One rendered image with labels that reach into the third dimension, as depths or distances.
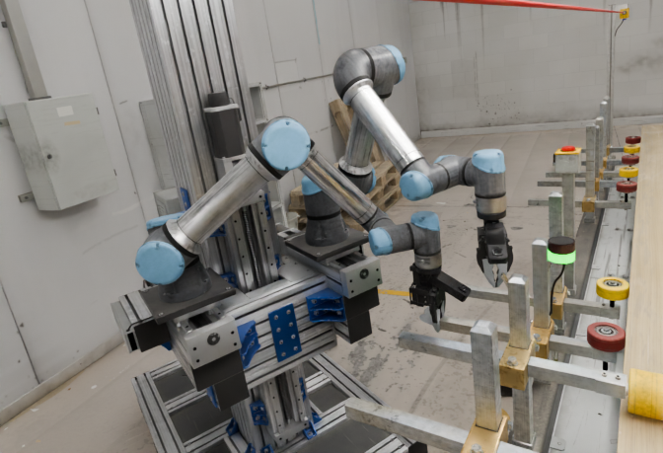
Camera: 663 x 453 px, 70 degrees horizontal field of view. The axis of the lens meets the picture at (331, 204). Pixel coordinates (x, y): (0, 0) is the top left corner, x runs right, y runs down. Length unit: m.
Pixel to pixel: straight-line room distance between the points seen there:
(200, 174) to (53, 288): 1.91
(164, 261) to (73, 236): 2.15
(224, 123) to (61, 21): 2.13
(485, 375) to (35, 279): 2.76
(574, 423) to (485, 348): 0.70
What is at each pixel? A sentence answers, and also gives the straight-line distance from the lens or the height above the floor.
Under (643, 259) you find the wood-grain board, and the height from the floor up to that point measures 0.90.
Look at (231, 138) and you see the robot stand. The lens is 1.46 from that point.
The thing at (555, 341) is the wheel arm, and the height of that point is 0.86.
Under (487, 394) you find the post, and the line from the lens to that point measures 0.88.
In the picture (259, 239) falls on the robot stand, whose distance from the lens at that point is 1.56.
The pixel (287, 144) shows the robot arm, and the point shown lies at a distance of 1.12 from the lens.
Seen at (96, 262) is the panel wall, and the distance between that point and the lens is 3.43.
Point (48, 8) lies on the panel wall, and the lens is 3.43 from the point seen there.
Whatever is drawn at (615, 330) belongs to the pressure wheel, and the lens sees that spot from 1.34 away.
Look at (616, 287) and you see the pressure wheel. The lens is 1.52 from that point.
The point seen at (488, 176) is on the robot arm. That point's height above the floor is 1.29.
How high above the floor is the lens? 1.60
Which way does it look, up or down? 16 degrees down
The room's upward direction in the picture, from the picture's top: 9 degrees counter-clockwise
